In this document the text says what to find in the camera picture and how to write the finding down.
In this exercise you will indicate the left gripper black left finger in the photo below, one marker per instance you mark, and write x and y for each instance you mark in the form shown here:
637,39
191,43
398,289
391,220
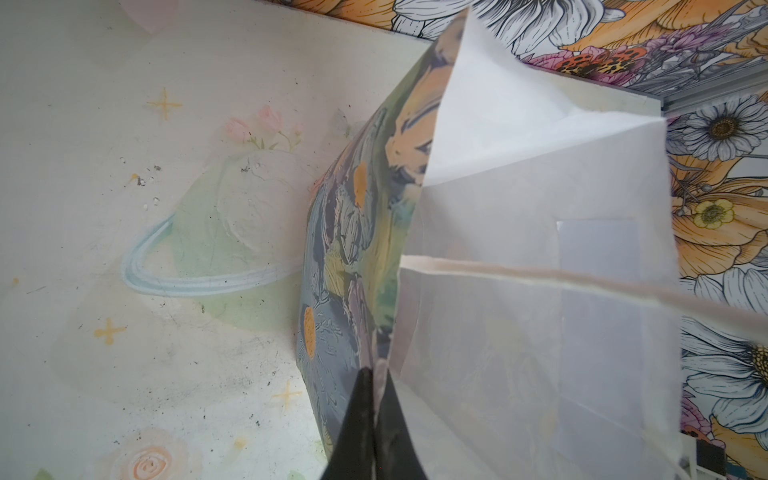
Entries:
353,457

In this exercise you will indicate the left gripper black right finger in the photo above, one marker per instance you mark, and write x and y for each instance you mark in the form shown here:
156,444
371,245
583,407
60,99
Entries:
395,456

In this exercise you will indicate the floral paper gift bag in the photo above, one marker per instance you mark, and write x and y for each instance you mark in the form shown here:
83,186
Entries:
557,292

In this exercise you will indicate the right corner aluminium post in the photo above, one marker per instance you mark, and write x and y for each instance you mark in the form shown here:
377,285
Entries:
752,78

